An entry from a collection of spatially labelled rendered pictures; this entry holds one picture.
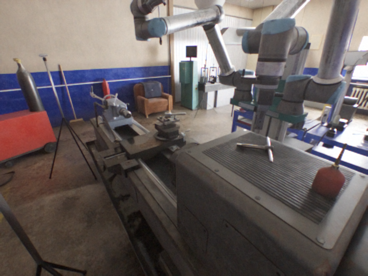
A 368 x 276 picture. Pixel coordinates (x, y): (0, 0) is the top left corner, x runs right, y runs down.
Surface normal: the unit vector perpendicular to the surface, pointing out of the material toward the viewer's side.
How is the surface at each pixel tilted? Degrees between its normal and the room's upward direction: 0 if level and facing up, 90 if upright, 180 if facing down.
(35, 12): 90
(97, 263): 0
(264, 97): 90
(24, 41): 90
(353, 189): 0
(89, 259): 0
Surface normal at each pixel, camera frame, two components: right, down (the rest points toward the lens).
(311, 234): 0.00, -0.90
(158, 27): 0.58, 0.38
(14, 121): 0.83, 0.25
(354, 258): -0.22, -0.97
